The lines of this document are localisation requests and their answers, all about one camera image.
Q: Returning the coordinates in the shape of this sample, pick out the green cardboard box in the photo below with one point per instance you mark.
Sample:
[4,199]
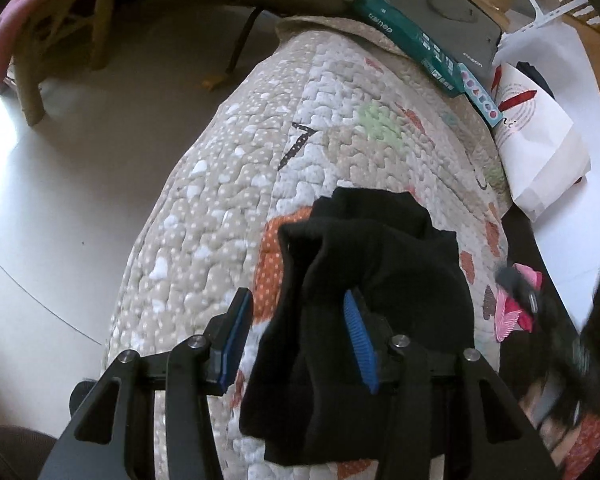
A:
[405,35]

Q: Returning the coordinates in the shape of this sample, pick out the brown rounded stool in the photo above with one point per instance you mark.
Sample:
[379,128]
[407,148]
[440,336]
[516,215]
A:
[10,445]

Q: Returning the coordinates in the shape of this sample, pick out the red patterned cloth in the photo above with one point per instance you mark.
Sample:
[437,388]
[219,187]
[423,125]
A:
[590,450]

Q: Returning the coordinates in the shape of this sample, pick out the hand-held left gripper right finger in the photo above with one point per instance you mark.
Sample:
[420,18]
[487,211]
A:
[361,340]

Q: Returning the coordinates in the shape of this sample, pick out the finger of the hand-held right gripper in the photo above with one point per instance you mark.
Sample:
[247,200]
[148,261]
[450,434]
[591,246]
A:
[520,287]

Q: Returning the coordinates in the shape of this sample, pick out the white paper bag red print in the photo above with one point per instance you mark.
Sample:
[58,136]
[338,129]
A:
[535,140]

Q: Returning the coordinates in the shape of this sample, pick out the pink seat cushion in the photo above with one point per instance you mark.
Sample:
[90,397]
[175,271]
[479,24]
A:
[15,25]

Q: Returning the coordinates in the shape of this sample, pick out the black pants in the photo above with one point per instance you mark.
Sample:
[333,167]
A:
[380,260]

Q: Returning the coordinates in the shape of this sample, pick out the quilted patchwork blanket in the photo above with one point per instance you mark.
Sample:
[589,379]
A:
[205,200]

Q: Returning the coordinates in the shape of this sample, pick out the wooden chair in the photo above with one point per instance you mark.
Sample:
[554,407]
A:
[65,30]

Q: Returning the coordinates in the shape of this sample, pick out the white metal shelf rack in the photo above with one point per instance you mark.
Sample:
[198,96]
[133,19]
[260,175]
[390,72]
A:
[540,5]

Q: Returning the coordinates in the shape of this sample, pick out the grey laptop bag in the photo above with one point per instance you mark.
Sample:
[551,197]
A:
[440,15]

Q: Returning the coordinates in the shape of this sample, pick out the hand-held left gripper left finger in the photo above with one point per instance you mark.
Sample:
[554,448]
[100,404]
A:
[232,345]

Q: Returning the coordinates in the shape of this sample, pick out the light blue box coloured shapes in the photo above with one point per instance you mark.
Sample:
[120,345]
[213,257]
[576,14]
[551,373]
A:
[480,95]

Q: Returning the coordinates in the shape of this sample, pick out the dark brown cloth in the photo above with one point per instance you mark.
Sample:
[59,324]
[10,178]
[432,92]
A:
[535,260]

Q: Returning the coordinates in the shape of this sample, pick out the pink striped cloth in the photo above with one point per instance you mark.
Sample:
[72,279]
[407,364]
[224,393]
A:
[510,317]

